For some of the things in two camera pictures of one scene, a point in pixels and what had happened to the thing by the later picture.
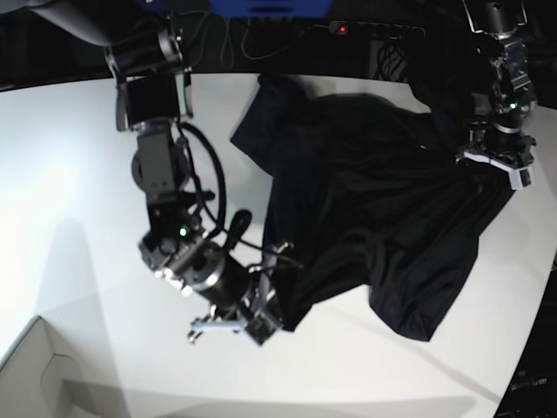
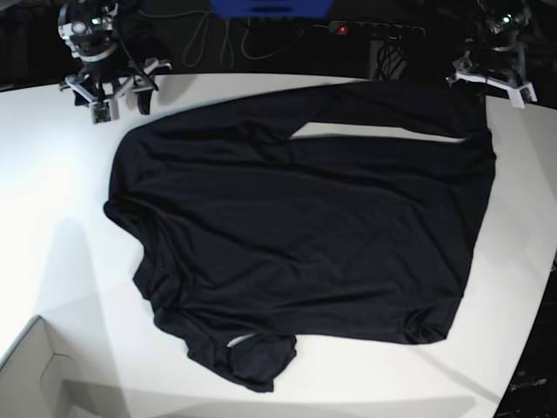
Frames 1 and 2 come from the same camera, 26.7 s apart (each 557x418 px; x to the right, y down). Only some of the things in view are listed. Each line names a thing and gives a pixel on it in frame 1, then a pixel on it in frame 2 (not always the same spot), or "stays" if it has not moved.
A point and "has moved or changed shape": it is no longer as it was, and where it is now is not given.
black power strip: x=372 y=30 stays
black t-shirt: x=361 y=192 has moved or changed shape
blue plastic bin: x=271 y=9 stays
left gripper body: x=263 y=293 -> x=144 y=82
